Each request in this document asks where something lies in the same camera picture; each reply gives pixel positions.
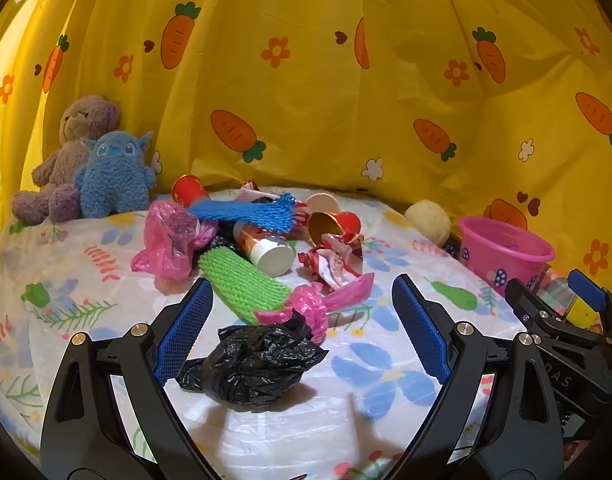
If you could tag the pink plastic bucket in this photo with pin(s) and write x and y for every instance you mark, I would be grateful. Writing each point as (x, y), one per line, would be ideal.
(505, 265)

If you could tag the green foam fruit net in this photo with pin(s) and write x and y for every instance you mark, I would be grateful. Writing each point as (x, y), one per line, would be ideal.
(241, 282)

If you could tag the red paper cup white inside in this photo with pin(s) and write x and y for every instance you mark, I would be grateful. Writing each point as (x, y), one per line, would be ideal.
(188, 190)

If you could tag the blue foam fruit net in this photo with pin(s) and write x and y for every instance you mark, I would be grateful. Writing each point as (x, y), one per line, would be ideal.
(266, 212)

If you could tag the red paper cup gold inside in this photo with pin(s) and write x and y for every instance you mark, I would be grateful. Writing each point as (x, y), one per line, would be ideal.
(348, 222)

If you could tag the yellow carrot print curtain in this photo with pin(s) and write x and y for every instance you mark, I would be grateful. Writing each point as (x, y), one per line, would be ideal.
(336, 85)

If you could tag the purple teddy bear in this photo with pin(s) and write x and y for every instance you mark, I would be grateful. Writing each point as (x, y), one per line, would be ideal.
(61, 165)

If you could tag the person's right hand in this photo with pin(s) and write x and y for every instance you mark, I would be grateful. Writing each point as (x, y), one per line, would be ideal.
(576, 449)

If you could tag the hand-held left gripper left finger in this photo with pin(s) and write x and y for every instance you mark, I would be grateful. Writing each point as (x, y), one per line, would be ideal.
(183, 330)

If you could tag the black plastic bag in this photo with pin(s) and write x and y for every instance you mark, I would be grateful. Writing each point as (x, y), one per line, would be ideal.
(251, 365)
(226, 235)

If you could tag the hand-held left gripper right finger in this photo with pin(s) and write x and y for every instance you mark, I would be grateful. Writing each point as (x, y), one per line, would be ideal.
(420, 325)

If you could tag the small pink plastic bag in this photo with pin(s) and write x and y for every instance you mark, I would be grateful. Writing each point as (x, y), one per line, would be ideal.
(306, 305)

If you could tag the large pink plastic bag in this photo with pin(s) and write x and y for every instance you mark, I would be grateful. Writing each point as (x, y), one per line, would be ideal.
(168, 245)

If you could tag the apple print paper cup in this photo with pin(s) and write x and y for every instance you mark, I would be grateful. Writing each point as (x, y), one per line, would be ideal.
(271, 257)

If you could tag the cream plush ball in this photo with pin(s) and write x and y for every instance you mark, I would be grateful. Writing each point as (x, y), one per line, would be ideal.
(428, 221)

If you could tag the floral plastic tablecloth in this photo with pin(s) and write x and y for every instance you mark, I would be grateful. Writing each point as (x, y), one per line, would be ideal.
(86, 260)

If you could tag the blue plush monster toy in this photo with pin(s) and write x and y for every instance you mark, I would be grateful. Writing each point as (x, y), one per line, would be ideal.
(116, 175)

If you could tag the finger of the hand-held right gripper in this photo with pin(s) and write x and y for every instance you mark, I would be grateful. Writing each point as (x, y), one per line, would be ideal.
(588, 285)
(523, 302)

